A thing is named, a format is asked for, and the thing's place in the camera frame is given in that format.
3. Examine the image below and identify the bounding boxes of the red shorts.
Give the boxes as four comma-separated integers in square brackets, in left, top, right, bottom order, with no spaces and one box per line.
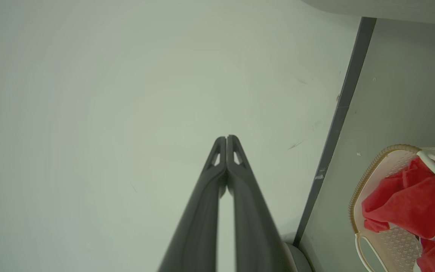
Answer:
[361,156,435,239]

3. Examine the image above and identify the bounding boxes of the black baseboard strip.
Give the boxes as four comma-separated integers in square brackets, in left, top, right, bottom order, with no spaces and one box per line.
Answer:
[293,17,377,248]

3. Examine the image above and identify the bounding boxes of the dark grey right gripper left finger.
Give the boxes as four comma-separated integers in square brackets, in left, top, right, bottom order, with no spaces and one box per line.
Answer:
[158,136,227,272]

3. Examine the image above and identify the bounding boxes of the cream plastic laundry basket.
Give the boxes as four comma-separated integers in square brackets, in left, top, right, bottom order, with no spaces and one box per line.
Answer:
[349,144,435,272]

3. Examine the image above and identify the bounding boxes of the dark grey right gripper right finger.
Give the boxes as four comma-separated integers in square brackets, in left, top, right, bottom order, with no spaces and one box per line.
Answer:
[227,134,296,272]

